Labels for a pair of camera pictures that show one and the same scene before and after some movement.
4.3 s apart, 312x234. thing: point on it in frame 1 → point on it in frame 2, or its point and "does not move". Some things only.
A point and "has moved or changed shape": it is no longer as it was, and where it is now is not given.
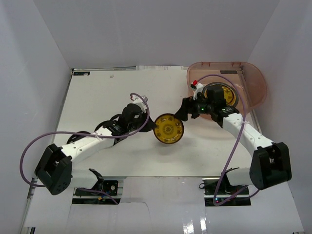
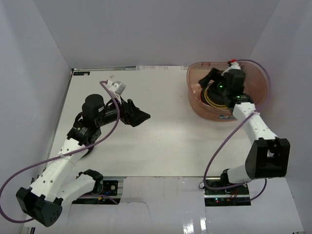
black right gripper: (188, 106) → (213, 74)
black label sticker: (81, 73) does not move
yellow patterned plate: (169, 128) has moved or changed shape
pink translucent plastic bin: (251, 83) does not move
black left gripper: (145, 122) → (126, 112)
